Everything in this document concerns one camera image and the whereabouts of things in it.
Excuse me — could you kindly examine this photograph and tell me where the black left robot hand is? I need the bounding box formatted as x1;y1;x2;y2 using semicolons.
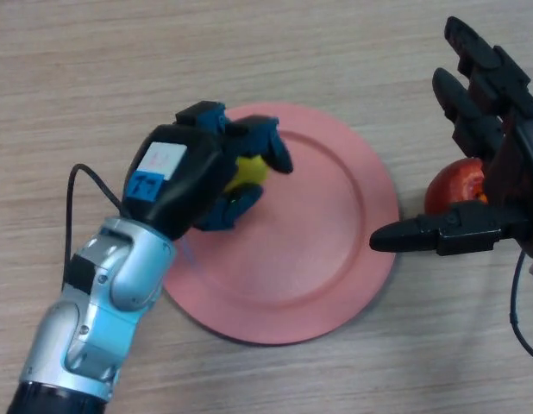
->
121;100;295;242

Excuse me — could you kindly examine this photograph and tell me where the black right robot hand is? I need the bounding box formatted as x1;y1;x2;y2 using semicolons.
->
368;16;533;260

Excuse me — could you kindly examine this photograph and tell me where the yellow starfruit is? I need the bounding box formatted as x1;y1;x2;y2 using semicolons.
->
223;152;272;196

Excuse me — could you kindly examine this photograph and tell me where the pink round plate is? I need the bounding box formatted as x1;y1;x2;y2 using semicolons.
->
160;101;401;347

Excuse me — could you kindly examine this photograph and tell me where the red apple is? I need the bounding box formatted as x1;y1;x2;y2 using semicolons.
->
423;157;490;217

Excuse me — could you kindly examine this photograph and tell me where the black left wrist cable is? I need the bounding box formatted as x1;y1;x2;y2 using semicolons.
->
62;163;130;295

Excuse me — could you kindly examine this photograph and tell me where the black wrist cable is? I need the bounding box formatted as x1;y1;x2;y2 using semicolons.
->
508;251;533;364
62;163;130;295

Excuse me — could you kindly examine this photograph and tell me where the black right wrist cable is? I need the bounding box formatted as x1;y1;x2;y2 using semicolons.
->
508;251;533;364

